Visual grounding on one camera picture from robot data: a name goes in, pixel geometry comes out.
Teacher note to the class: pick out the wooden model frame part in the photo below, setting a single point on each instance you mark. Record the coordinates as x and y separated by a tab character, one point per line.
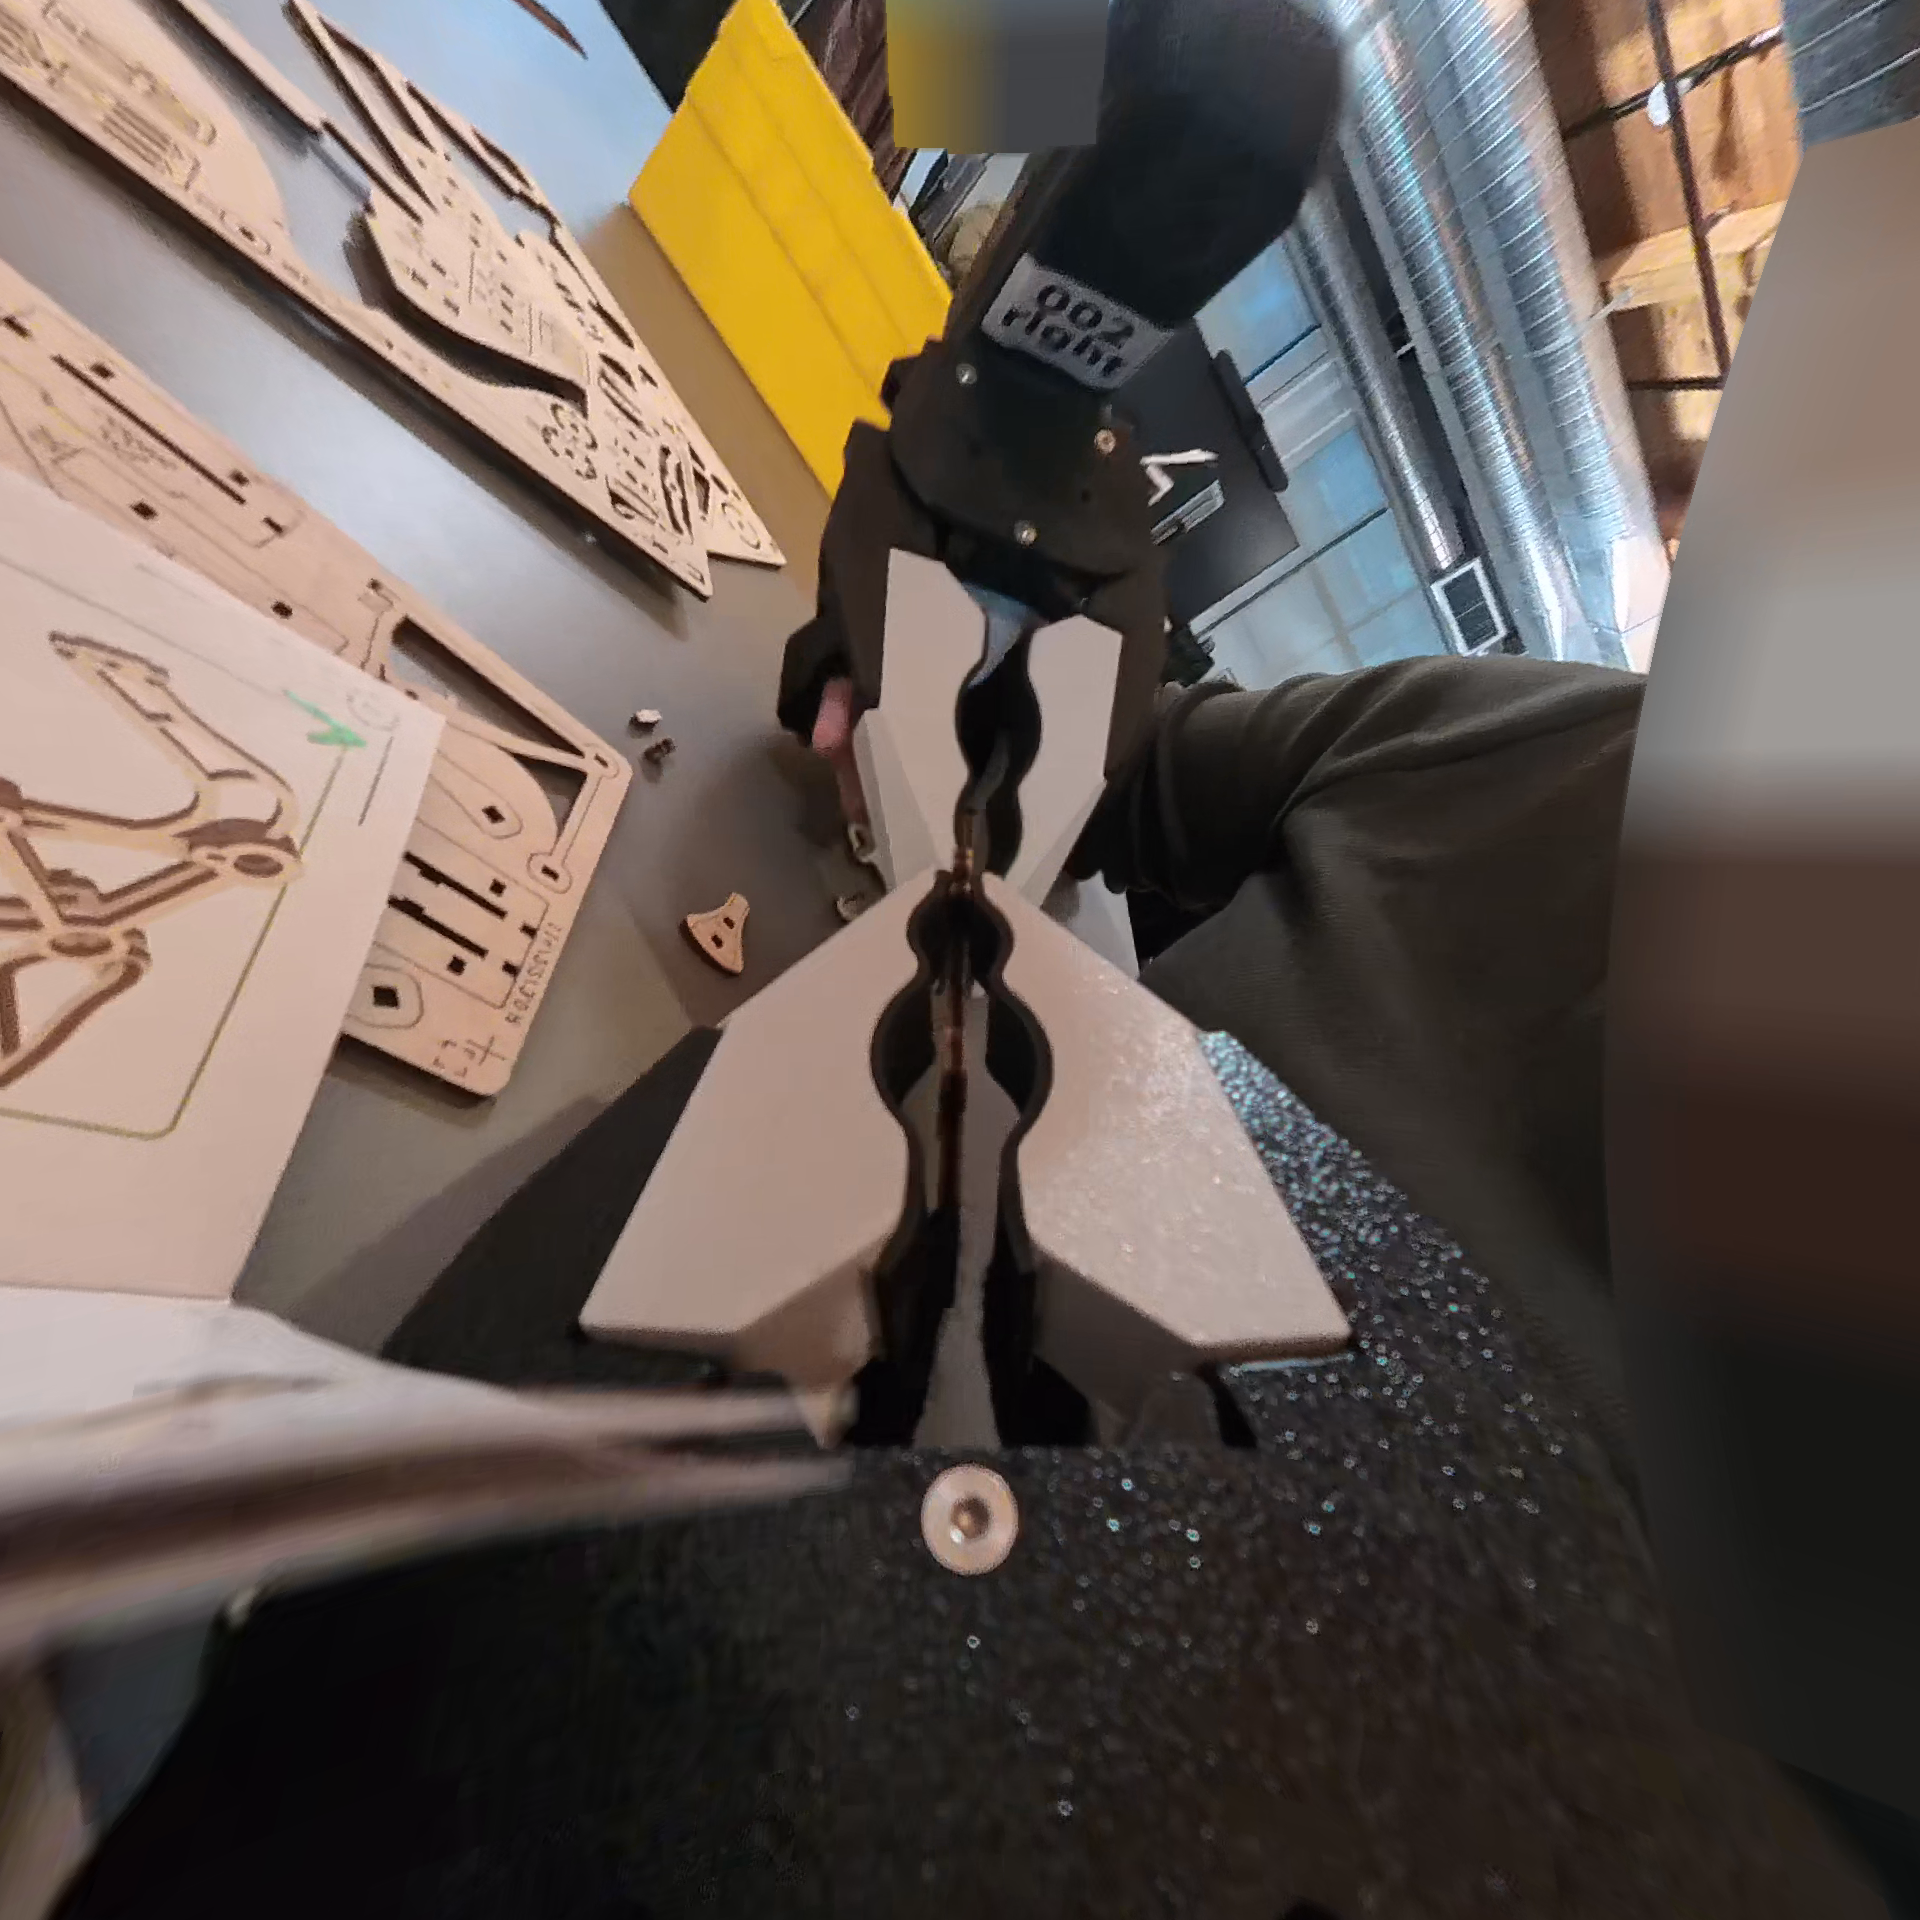
982	810

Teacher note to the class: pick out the silver ventilation duct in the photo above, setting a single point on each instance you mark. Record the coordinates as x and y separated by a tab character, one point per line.
1484	300

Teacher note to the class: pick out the yellow board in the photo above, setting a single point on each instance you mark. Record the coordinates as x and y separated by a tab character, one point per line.
781	225

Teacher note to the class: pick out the thin wooden model part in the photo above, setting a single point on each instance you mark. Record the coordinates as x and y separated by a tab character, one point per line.
951	1050

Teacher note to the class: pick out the laser-cut wooden parts sheet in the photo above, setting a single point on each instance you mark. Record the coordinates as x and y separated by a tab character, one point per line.
495	840
495	300
134	121

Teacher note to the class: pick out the blurred pale sheet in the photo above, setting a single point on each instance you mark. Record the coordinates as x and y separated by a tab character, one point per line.
374	1441

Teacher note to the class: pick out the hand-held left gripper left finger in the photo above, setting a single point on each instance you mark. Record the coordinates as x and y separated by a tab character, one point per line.
750	1184

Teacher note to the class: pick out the person's right hand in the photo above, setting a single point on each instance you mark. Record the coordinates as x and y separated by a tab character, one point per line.
824	704

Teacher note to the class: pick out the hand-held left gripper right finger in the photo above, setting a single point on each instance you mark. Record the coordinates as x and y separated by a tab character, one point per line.
1170	1184

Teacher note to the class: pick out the fan-shaped wooden piece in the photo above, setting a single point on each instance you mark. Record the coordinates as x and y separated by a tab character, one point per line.
720	933

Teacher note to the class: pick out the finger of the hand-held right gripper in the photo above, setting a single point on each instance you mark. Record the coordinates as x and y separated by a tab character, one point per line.
1073	734
915	704

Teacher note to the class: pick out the white instruction booklet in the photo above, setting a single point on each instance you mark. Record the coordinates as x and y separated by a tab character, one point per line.
151	901

